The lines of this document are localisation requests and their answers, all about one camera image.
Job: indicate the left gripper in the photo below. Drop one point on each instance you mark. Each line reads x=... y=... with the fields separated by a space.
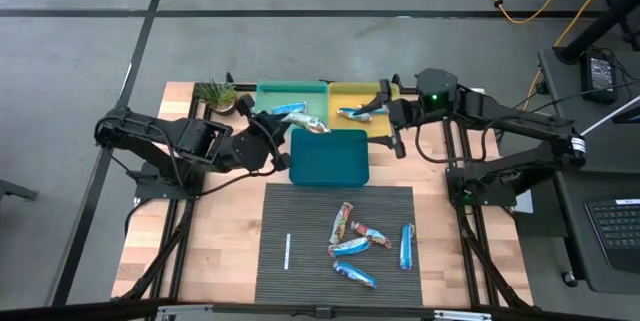
x=250 y=148

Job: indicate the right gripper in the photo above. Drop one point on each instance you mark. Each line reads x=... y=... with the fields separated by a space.
x=404 y=113

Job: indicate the light blue granola bar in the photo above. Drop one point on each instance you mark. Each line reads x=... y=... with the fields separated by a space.
x=407 y=246
x=381 y=111

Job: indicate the silver blue granola bar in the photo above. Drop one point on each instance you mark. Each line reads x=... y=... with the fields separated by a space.
x=290 y=108

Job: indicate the orange peanut butter granola bar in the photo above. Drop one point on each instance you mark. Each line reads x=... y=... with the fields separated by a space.
x=310 y=122

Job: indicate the green orange Chewy granola bar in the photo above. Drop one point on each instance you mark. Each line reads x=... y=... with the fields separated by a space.
x=341 y=222

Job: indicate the blue red-ended granola bar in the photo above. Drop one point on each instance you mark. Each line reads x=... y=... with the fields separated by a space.
x=350 y=247

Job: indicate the blue Quaker Chewy granola bar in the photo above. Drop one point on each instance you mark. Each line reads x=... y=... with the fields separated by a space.
x=355 y=274

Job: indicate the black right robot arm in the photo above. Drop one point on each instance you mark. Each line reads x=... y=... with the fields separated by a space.
x=500 y=116

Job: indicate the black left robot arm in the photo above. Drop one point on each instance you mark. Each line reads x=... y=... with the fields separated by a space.
x=150 y=133

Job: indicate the red Chewy granola bar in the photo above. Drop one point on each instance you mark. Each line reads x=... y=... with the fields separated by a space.
x=372 y=235

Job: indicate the yellow plastic bin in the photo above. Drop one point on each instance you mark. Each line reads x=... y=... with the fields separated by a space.
x=350 y=96

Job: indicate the mint green plastic bin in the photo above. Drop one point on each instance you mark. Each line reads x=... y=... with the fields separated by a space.
x=310 y=98

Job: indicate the potted succulent plant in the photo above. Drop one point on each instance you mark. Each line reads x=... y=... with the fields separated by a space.
x=217 y=96

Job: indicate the dark blue plastic bin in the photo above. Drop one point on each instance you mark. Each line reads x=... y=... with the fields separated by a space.
x=330 y=158

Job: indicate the grey woven placemat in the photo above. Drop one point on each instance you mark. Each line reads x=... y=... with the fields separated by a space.
x=300 y=211

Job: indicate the white paper sheet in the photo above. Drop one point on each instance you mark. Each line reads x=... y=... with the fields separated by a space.
x=524 y=202

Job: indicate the black power adapter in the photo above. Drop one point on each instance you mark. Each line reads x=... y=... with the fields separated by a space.
x=598 y=76

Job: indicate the white rod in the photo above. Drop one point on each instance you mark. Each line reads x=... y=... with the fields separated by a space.
x=610 y=116

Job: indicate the dark side desk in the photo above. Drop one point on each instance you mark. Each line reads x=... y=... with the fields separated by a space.
x=575 y=241

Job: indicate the black stand leg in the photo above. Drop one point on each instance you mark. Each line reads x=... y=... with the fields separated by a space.
x=600 y=23

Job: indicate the black caster wheel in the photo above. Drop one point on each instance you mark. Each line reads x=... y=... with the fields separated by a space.
x=568 y=279

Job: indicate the black keyboard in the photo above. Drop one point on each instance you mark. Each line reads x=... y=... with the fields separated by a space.
x=617 y=231

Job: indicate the grey chair leg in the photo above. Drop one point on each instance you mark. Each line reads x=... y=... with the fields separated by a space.
x=15 y=190

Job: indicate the black aluminium table frame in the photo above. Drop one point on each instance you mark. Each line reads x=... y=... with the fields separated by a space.
x=250 y=310

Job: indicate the silver metal bracket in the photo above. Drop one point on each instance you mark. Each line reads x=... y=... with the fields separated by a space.
x=462 y=316

